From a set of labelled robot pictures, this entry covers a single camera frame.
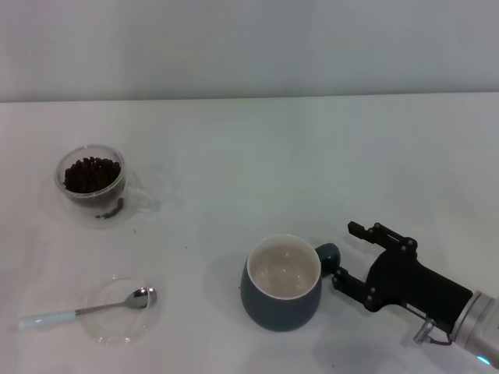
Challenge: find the right wrist metal cable connector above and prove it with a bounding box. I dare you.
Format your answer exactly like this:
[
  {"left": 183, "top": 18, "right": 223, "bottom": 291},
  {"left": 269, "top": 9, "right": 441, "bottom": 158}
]
[{"left": 412, "top": 317, "right": 455, "bottom": 347}]

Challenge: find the clear glass saucer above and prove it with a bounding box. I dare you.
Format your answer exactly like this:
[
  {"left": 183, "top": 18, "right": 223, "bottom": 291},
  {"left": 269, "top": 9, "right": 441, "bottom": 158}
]
[{"left": 83, "top": 273, "right": 160, "bottom": 347}]

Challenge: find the metal spoon light blue handle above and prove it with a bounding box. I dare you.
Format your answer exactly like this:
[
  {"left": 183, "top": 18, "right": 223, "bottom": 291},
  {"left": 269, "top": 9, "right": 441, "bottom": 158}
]
[{"left": 18, "top": 287, "right": 158, "bottom": 330}]

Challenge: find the coffee beans pile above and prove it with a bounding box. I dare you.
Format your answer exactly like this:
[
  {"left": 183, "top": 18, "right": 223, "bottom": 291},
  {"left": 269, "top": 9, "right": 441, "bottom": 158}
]
[{"left": 63, "top": 156, "right": 122, "bottom": 195}]

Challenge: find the dark blue ceramic mug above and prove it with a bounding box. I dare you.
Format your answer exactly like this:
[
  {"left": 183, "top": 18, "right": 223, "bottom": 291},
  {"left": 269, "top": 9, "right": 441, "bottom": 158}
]
[{"left": 239, "top": 233, "right": 342, "bottom": 333}]

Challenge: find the clear double-wall glass cup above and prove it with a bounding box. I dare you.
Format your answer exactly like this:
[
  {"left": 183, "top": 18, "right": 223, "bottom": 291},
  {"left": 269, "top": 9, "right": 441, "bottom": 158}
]
[{"left": 53, "top": 144, "right": 160, "bottom": 230}]

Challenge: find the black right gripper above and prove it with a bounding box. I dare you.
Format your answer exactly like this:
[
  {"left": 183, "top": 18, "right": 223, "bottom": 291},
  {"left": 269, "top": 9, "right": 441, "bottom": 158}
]
[{"left": 331, "top": 221, "right": 473, "bottom": 331}]

